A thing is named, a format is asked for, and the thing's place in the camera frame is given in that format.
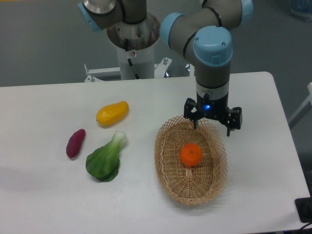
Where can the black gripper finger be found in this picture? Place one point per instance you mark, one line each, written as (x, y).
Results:
(232, 119)
(192, 112)

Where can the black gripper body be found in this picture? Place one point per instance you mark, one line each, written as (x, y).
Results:
(214, 109)

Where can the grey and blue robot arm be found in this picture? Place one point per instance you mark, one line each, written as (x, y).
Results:
(203, 39)

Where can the woven wicker basket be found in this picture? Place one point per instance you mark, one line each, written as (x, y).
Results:
(190, 185)

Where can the orange fruit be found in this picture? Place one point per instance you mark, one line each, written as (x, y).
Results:
(190, 154)

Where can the white furniture leg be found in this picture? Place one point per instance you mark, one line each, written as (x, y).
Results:
(302, 109)

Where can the yellow mango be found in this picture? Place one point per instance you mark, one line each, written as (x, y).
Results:
(112, 114)

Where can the green bok choy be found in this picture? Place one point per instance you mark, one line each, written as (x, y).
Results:
(103, 163)

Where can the black device at table edge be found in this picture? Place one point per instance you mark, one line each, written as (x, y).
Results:
(304, 209)

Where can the purple sweet potato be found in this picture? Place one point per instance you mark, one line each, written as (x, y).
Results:
(75, 143)

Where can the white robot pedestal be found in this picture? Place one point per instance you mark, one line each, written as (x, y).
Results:
(135, 47)

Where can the white mounting frame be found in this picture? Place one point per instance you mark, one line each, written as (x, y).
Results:
(162, 70)

